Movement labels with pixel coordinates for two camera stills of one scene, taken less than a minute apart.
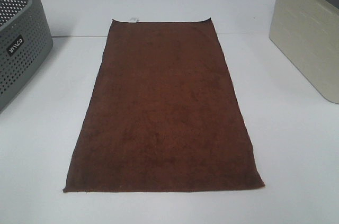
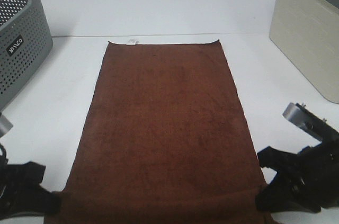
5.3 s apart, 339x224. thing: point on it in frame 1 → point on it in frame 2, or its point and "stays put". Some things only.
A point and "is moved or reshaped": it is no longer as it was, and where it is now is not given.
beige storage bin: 305,25 stays put
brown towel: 163,116 is moved or reshaped
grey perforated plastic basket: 25,41 stays put
